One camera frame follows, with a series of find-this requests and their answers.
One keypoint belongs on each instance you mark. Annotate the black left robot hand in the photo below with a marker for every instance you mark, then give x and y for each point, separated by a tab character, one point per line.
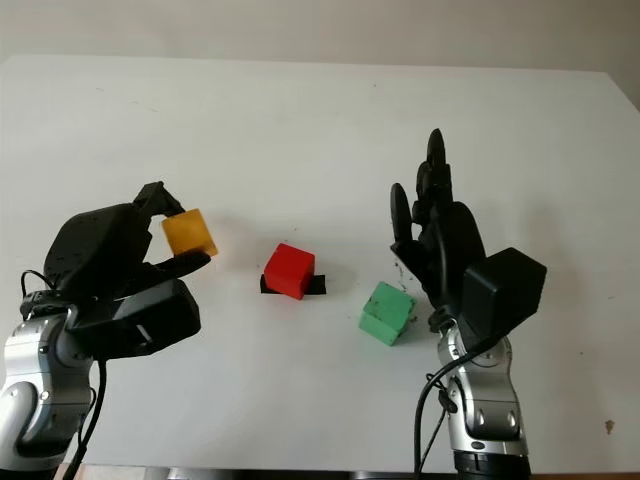
95	250

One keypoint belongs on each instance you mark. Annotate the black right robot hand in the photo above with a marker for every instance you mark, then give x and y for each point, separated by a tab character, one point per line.
450	250

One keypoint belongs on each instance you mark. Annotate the green wooden block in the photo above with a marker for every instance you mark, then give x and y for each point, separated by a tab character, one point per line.
385	315

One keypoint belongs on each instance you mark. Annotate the yellow wooden block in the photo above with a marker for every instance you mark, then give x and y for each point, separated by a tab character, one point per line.
190	232

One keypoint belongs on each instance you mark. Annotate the red wooden block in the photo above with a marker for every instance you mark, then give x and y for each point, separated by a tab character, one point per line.
287	270

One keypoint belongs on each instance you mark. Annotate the black tape mark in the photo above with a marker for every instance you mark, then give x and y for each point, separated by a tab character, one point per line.
317	286

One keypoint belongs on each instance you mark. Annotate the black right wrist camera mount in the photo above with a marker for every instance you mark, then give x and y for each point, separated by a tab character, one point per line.
505	295

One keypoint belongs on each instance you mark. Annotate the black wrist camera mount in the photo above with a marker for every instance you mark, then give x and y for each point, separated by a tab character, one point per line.
150	315
505	295

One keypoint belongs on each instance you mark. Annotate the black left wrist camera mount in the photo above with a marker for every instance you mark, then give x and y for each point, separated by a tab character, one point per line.
150	315

